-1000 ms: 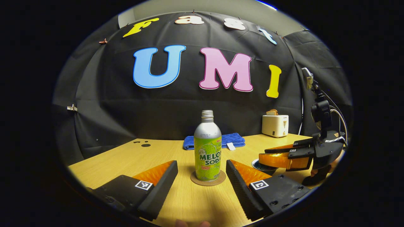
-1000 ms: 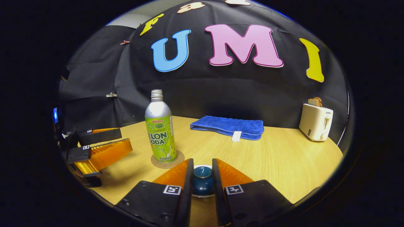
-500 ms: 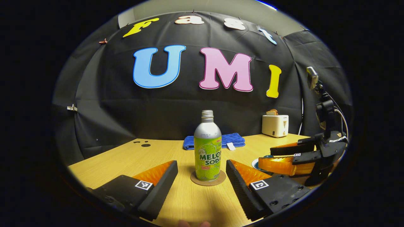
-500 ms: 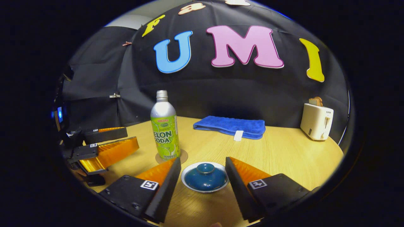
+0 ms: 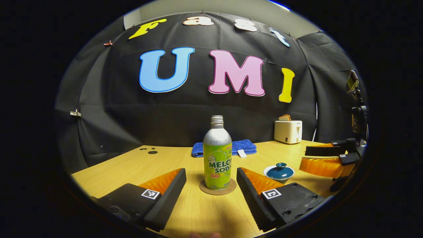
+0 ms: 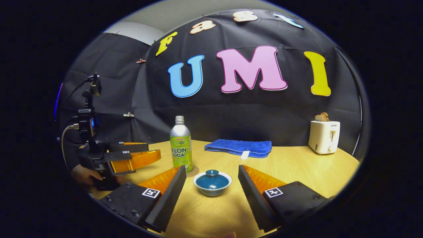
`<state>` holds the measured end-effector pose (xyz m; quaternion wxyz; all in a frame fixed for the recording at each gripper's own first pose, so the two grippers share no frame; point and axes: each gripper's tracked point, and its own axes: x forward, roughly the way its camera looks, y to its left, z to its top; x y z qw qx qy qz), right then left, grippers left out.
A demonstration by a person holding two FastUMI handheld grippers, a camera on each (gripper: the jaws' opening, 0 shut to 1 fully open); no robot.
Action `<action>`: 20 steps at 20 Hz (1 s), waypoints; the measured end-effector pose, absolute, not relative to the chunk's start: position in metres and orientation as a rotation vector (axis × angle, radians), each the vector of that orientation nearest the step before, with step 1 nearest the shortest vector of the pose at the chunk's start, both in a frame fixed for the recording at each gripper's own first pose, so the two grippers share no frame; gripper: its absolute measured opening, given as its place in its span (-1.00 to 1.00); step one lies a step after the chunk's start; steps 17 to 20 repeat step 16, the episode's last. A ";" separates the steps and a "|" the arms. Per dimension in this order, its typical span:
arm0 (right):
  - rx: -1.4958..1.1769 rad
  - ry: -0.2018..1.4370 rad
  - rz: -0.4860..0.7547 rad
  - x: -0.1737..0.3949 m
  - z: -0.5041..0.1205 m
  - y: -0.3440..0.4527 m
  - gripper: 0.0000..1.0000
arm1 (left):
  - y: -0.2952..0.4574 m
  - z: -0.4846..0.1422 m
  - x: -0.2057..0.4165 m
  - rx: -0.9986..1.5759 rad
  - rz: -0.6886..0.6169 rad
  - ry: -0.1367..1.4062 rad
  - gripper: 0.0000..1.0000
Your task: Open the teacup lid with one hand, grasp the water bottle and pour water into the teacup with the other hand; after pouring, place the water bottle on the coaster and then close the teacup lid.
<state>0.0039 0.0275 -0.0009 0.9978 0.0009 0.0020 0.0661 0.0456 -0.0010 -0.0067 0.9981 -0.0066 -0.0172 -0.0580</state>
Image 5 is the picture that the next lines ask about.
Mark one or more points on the teal teacup lid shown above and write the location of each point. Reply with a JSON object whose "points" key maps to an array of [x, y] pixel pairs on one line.
{"points": [[279, 172]]}

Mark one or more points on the red clip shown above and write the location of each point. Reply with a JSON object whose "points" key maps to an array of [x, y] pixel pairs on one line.
{"points": [[107, 43]]}

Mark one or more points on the teal and white teacup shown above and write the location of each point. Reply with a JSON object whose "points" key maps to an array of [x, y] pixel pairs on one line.
{"points": [[280, 181]]}

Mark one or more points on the folded blue towel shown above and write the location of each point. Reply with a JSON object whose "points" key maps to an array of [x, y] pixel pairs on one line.
{"points": [[244, 146]]}

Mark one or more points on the white clip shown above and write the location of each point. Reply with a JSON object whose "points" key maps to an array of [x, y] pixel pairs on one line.
{"points": [[75, 113]]}

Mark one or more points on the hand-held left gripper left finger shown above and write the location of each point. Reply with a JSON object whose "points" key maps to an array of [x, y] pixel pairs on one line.
{"points": [[168, 198]]}

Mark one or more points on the silver green label water bottle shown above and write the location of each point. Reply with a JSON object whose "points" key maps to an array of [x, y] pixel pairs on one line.
{"points": [[217, 148]]}

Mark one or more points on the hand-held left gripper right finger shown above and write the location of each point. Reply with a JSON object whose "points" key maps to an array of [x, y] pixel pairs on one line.
{"points": [[249, 198]]}

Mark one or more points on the white toaster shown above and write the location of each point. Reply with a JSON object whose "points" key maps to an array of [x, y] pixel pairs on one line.
{"points": [[287, 132]]}

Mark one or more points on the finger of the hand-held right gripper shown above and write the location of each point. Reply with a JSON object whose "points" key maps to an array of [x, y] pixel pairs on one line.
{"points": [[324, 150], [324, 167]]}

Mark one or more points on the round brown coaster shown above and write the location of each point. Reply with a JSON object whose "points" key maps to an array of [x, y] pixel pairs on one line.
{"points": [[218, 192]]}

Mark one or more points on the black backdrop cloth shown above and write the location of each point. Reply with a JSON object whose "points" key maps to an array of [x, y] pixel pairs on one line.
{"points": [[115, 115]]}

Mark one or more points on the bread slice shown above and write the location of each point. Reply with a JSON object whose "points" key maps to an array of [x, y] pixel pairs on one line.
{"points": [[285, 117]]}

